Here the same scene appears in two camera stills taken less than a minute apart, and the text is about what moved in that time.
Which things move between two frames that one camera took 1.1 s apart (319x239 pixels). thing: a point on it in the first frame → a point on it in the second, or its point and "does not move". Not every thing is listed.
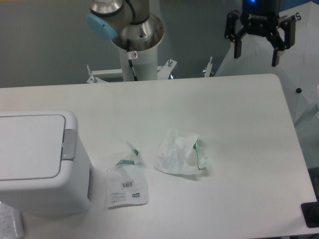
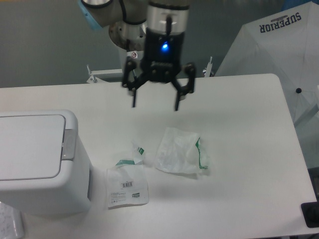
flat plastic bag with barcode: (127, 184) does not move
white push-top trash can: (44, 165) does not move
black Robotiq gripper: (259, 18) → (162, 55)
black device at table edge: (311, 212) does not move
